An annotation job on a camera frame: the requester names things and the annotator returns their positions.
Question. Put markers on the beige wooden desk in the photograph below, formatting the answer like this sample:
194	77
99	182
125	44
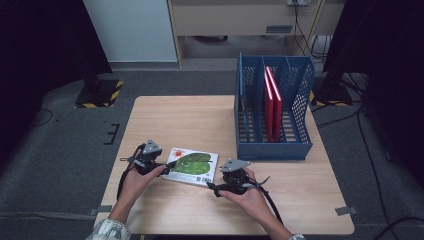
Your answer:
233	18

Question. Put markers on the white book with green leaf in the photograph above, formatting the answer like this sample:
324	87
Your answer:
193	165

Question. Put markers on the blue plastic file rack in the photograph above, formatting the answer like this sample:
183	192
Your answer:
283	151

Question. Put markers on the white cabinet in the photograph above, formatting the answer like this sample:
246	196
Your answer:
133	30

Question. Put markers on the black stand base striped edge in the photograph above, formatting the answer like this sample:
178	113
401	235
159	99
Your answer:
333	95
100	93

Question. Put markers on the white power strip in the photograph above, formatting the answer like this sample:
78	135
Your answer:
298	2

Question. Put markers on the person's right hand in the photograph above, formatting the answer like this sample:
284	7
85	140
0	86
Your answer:
253	201

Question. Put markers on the person's left hand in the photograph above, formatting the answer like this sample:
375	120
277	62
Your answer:
133	190

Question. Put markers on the black curtain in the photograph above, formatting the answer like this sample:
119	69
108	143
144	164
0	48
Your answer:
393	66
40	50

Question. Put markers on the grey tape piece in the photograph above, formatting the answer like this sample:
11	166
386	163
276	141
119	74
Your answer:
345	211
101	210

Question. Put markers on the grey vent grille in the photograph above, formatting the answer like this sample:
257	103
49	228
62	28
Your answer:
279	29

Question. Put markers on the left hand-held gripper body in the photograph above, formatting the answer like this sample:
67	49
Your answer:
151	148

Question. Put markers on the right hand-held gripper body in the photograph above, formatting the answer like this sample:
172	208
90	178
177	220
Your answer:
235	165

